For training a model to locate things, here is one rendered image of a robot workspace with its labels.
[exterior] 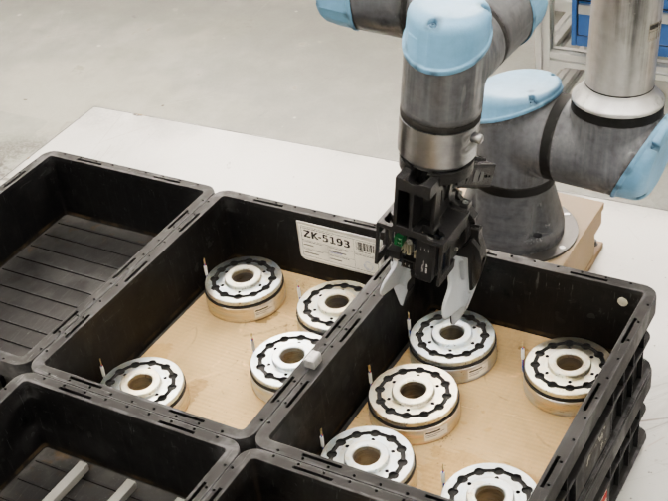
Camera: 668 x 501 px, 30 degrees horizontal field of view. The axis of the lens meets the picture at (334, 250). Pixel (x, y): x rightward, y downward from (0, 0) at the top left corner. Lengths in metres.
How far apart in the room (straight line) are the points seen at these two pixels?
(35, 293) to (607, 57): 0.81
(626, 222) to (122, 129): 0.95
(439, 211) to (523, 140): 0.48
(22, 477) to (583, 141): 0.79
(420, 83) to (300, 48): 3.08
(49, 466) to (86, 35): 3.18
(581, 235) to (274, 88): 2.27
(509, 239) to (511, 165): 0.11
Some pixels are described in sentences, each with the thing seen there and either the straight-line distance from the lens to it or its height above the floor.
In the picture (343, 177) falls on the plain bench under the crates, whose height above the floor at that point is 0.70.
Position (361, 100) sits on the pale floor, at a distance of 3.81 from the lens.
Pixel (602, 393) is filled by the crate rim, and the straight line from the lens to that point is 1.31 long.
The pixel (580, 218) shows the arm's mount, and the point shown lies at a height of 0.78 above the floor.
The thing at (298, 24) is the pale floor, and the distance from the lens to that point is 4.34.
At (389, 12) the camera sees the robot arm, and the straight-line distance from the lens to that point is 1.21.
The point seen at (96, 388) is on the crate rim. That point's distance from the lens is 1.39.
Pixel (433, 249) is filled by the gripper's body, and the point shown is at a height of 1.12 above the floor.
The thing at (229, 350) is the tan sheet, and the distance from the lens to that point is 1.55.
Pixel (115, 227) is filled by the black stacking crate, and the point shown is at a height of 0.83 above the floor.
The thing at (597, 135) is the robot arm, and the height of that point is 1.00.
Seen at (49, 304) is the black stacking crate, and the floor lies 0.83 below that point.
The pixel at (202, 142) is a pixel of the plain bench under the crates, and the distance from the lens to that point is 2.26.
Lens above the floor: 1.80
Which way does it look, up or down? 35 degrees down
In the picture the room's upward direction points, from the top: 7 degrees counter-clockwise
